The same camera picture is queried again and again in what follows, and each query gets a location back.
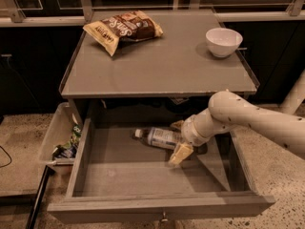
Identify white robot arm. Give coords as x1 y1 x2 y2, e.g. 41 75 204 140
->
169 71 305 165

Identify metal railing frame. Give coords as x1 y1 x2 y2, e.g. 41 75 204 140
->
1 0 305 27

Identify snack packets in bin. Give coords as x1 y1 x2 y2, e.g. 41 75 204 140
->
52 124 81 159

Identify open grey top drawer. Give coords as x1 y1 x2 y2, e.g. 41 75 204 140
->
48 119 275 223

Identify brown snack chip bag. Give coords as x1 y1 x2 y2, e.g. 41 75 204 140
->
83 10 163 56

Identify black bar on floor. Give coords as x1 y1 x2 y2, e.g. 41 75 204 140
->
26 166 53 229

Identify white ceramic bowl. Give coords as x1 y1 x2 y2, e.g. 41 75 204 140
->
206 28 243 58

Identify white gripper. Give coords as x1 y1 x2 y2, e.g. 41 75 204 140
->
169 109 234 166

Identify clear plastic storage bin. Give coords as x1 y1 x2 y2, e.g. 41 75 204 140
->
39 102 76 175

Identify blue plastic water bottle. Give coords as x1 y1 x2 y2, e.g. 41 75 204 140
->
132 127 183 150

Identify grey wooden cabinet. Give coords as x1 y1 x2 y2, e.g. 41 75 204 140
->
60 10 259 121

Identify black cable on floor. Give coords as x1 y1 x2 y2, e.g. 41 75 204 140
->
0 145 13 169

